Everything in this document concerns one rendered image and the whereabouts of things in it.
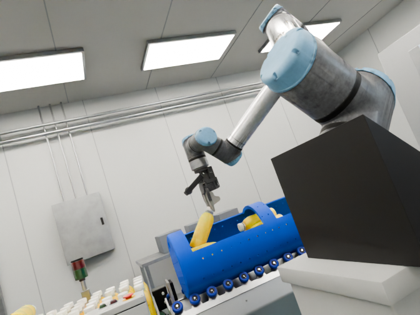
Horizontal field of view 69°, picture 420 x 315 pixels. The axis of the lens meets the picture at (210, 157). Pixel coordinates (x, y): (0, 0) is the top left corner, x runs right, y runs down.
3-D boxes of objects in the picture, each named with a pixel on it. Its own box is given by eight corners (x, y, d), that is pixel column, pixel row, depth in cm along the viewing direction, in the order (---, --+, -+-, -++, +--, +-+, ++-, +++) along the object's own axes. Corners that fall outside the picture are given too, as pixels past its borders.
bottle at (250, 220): (269, 207, 156) (236, 219, 150) (275, 207, 149) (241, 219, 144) (273, 220, 155) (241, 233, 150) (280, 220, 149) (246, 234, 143)
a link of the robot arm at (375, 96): (401, 149, 70) (413, 90, 77) (348, 108, 66) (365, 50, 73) (348, 161, 84) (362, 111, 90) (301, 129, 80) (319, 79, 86)
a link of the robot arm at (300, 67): (366, 79, 66) (305, 19, 128) (305, 30, 61) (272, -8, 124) (315, 130, 73) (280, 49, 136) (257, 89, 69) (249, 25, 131)
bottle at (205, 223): (188, 245, 136) (202, 206, 142) (189, 246, 143) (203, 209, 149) (202, 251, 135) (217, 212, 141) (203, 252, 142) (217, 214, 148)
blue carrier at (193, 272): (365, 224, 144) (336, 169, 152) (192, 302, 118) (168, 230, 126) (331, 232, 170) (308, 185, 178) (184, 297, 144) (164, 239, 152)
